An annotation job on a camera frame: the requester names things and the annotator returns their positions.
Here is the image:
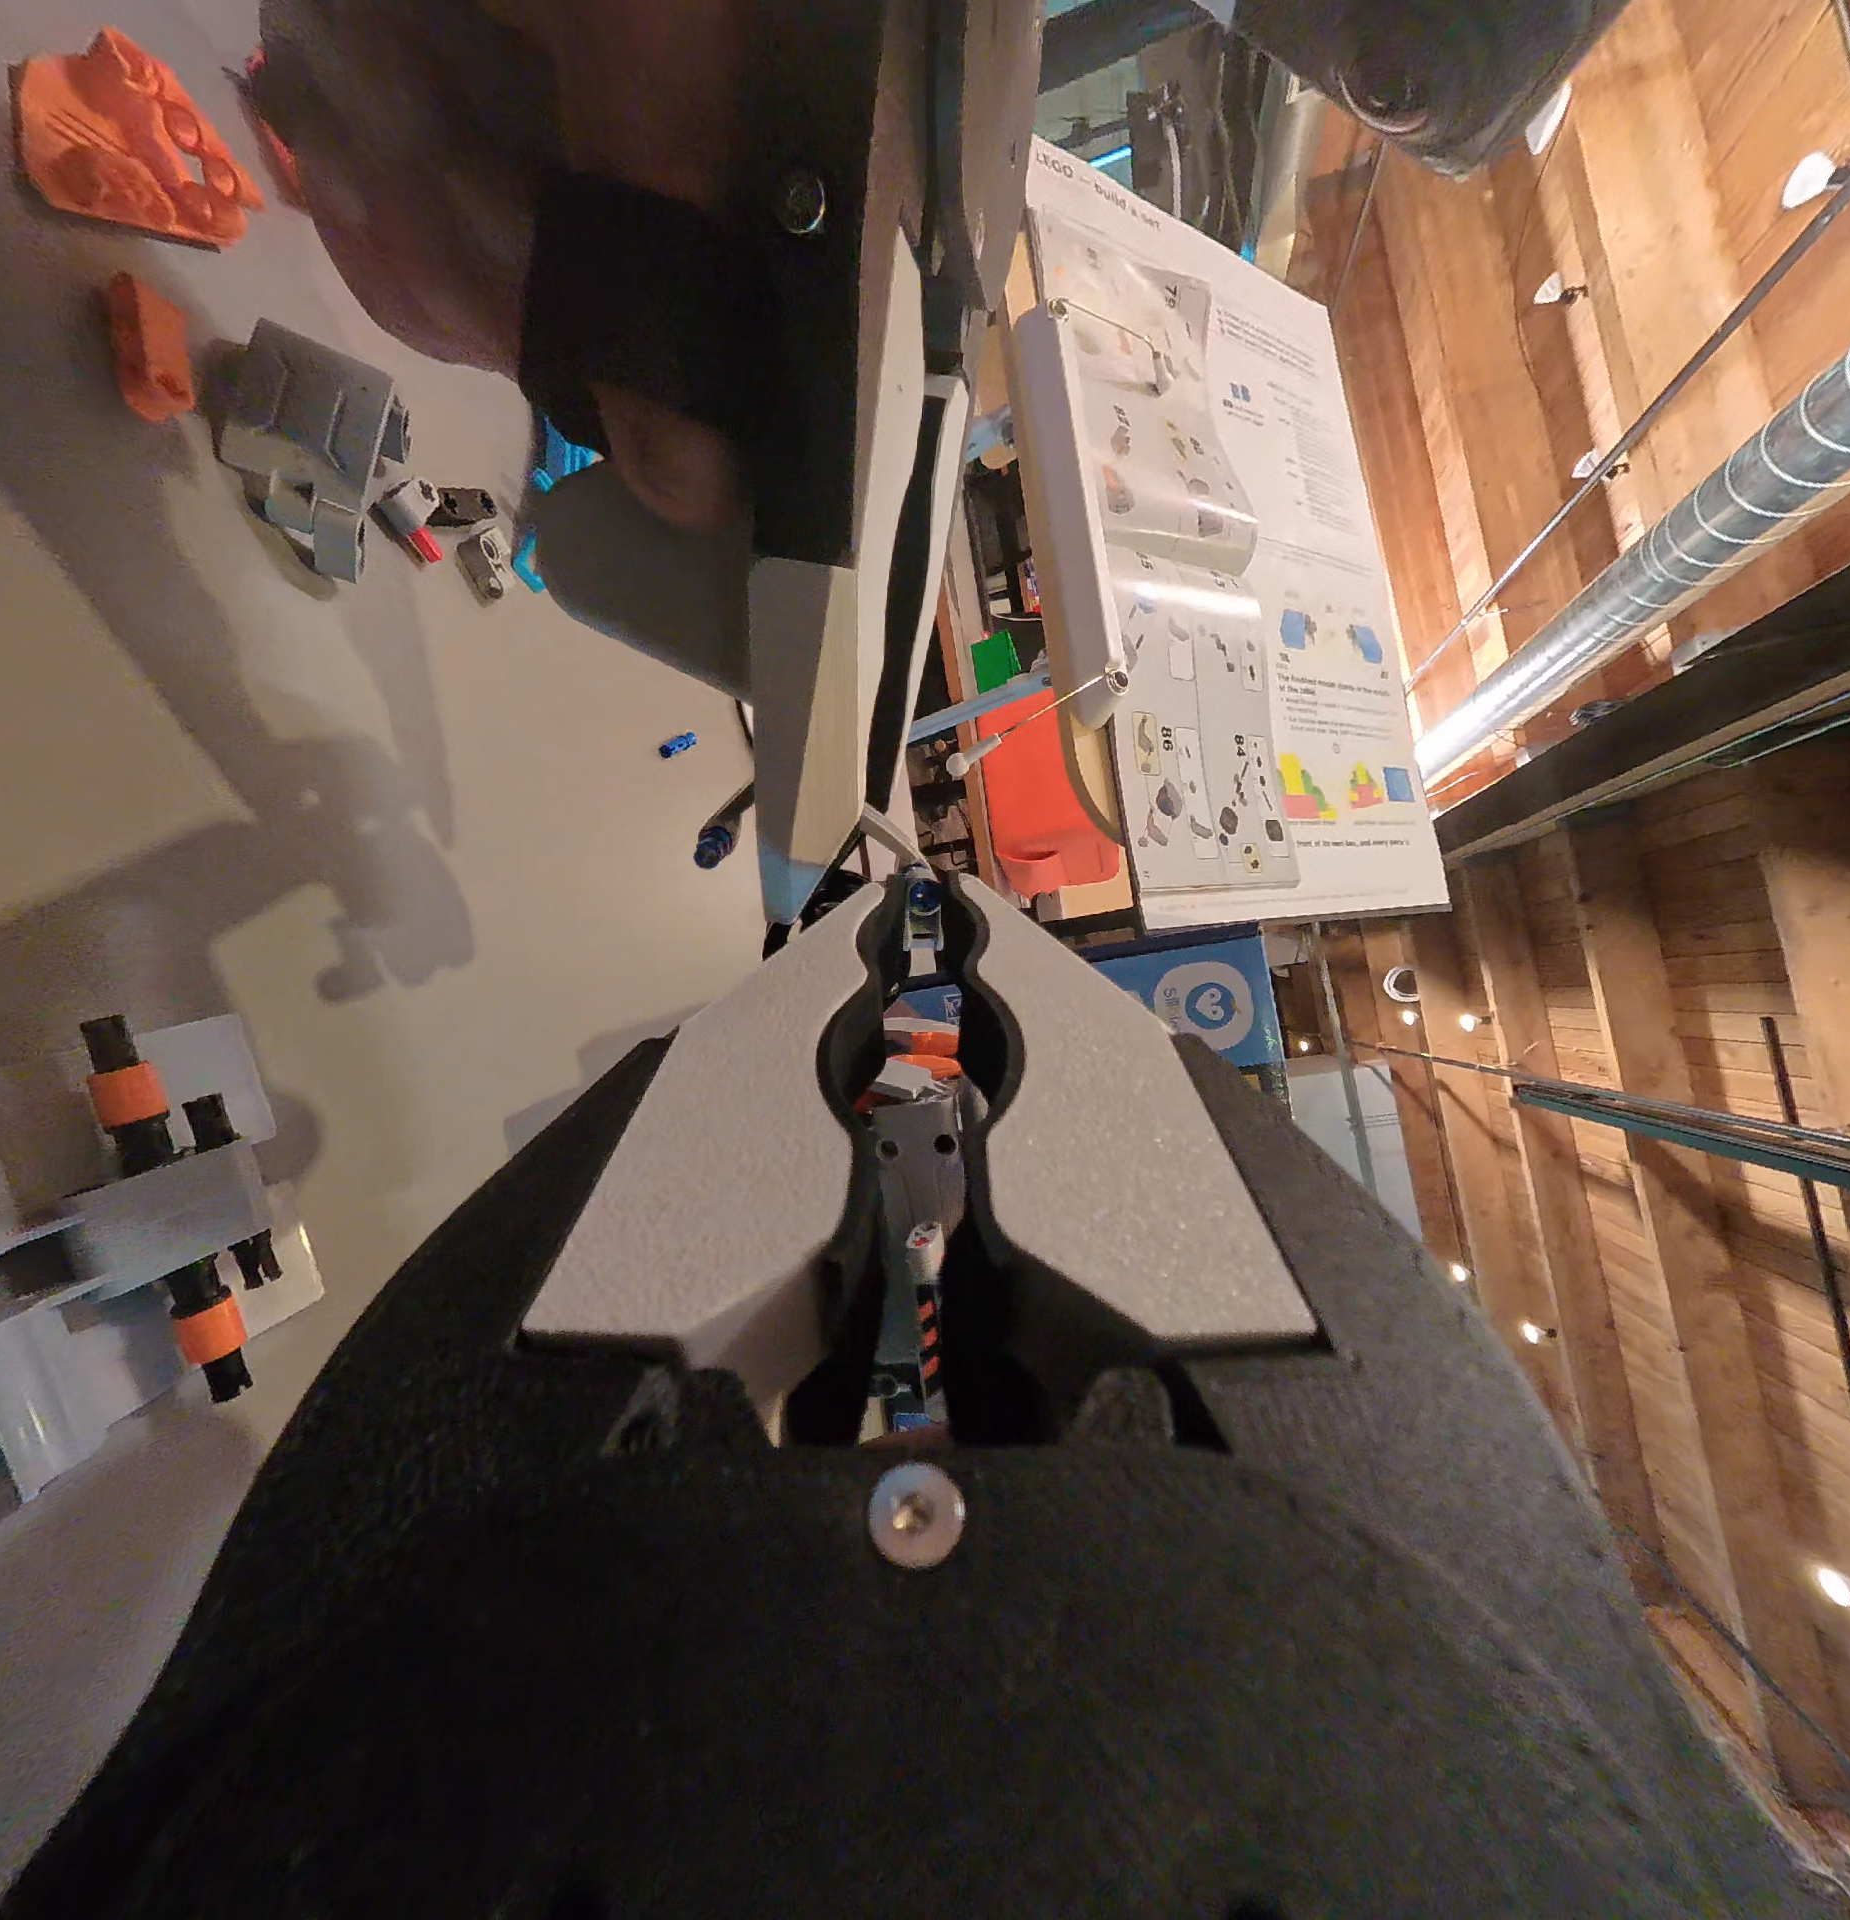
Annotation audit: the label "metal ventilation duct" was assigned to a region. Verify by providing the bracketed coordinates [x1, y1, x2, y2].
[1412, 322, 1850, 788]

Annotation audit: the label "person's left hand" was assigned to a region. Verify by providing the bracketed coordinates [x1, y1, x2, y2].
[246, 0, 765, 536]

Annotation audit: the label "black ceiling track rail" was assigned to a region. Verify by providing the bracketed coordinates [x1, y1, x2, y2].
[1511, 1079, 1850, 1194]

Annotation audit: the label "white book stand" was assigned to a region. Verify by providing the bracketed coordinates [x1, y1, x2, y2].
[902, 226, 1152, 925]

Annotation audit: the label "grey tracked toy robot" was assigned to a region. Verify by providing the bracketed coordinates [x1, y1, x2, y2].
[856, 1020, 976, 1427]

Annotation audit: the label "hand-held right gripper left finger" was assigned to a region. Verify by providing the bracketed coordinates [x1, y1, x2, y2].
[520, 878, 895, 1374]

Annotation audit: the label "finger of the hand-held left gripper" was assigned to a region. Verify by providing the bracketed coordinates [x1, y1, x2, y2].
[865, 373, 976, 850]
[744, 226, 932, 927]

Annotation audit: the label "grey toy canister panel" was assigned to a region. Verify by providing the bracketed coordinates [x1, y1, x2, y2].
[210, 318, 416, 588]

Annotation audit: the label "small orange toy piece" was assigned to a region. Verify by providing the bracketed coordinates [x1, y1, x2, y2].
[103, 273, 201, 425]

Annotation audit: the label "ceiling spot lights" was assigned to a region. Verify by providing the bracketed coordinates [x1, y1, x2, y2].
[1382, 141, 1850, 1615]

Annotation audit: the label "black toy wheel assembly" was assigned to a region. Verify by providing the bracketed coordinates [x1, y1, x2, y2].
[759, 811, 968, 994]

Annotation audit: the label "blue robot kit box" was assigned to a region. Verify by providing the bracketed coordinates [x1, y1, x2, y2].
[941, 924, 1290, 1113]

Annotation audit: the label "large orange ridged toy piece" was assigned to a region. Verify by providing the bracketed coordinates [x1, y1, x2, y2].
[7, 27, 266, 252]

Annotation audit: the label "white instruction booklet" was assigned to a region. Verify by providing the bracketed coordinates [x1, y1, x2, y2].
[1026, 139, 1456, 937]

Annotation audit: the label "black steel beam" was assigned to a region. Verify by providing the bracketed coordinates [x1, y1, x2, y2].
[1438, 546, 1850, 862]

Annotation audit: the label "orange storage bin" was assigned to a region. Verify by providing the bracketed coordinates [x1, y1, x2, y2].
[974, 710, 1129, 904]

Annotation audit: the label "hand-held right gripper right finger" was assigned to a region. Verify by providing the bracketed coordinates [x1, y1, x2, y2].
[946, 877, 1323, 1352]

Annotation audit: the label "white red toy pin piece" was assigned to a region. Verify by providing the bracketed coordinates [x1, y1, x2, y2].
[374, 478, 503, 565]

